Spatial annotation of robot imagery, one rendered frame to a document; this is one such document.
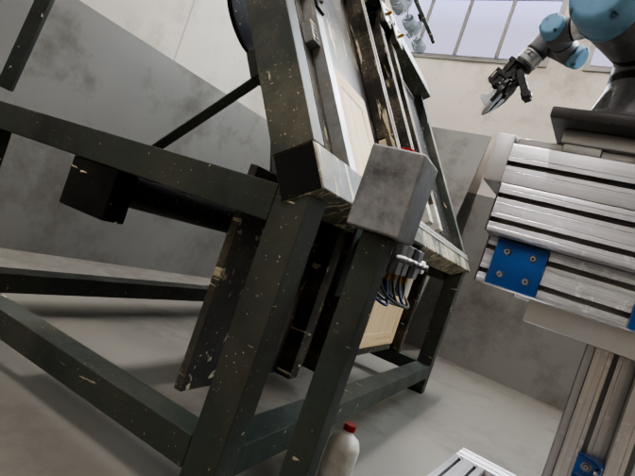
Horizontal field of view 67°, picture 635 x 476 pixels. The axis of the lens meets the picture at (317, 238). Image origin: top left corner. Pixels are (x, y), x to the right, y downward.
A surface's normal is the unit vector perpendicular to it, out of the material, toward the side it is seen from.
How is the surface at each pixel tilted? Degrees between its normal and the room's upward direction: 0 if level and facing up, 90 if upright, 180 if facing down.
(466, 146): 75
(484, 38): 90
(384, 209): 90
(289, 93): 90
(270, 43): 90
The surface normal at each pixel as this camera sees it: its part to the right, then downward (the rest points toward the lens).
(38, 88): 0.80, 0.28
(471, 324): -0.51, -0.17
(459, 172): -0.40, -0.40
